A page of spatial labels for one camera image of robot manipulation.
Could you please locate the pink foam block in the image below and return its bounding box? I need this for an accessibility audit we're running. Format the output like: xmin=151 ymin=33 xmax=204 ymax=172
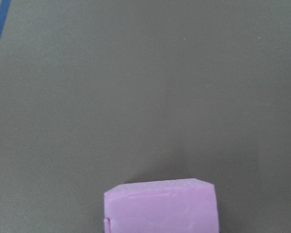
xmin=104 ymin=178 xmax=220 ymax=233

